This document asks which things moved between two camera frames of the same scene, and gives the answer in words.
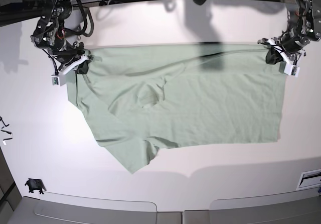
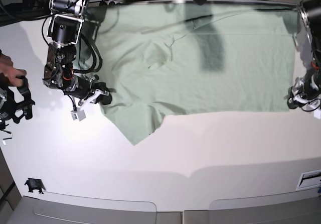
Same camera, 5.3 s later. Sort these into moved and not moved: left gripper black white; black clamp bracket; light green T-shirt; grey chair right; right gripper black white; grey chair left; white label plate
Moved: left gripper black white; light green T-shirt; right gripper black white
Not moved: black clamp bracket; grey chair left; white label plate; grey chair right
